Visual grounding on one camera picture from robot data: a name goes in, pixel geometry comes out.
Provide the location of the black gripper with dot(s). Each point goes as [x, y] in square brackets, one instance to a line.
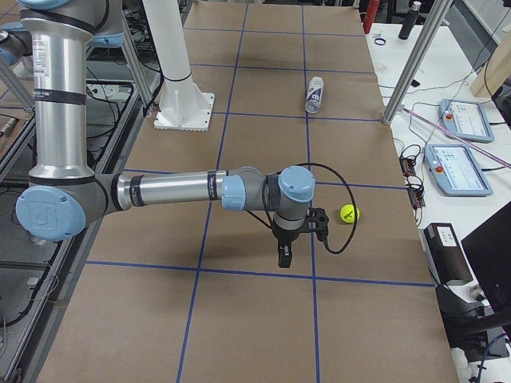
[284, 235]

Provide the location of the yellow tennis ball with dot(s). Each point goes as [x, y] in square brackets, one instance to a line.
[349, 213]

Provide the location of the clear tennis ball can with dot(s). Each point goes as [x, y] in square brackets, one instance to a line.
[314, 95]

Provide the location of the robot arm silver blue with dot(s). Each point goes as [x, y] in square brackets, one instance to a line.
[16, 44]
[65, 195]

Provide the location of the black box white label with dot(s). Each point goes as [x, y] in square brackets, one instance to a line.
[448, 261]

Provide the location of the near blue teach pendant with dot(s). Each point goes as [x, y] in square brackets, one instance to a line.
[455, 171]

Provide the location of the blue teach pendant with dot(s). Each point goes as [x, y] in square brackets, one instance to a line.
[467, 120]
[455, 171]

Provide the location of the black computer monitor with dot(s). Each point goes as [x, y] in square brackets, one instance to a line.
[487, 248]

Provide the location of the far blue teach pendant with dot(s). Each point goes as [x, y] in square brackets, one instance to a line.
[467, 120]

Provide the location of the black water bottle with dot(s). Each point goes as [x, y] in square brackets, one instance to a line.
[409, 20]

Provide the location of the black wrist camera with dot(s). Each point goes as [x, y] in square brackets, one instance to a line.
[317, 222]

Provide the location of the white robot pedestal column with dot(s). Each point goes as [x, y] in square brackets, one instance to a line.
[182, 105]

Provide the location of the aluminium frame post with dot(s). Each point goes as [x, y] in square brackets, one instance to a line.
[421, 46]

